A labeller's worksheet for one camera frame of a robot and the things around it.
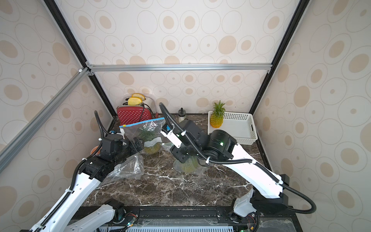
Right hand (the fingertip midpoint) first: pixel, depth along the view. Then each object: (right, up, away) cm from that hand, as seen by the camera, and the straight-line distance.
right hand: (172, 151), depth 59 cm
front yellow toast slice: (-32, +28, +44) cm, 62 cm away
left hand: (-17, +3, +14) cm, 22 cm away
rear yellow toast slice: (-31, +34, +48) cm, 66 cm away
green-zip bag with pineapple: (+8, -11, +21) cm, 25 cm away
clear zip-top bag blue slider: (-26, -15, +27) cm, 41 cm away
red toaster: (-36, +19, +44) cm, 60 cm away
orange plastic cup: (-52, -4, +31) cm, 61 cm away
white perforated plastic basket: (+48, +11, +54) cm, 73 cm away
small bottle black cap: (+1, +20, +48) cm, 52 cm away
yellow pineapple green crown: (+26, +17, +42) cm, 53 cm away
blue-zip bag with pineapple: (-15, +8, +21) cm, 27 cm away
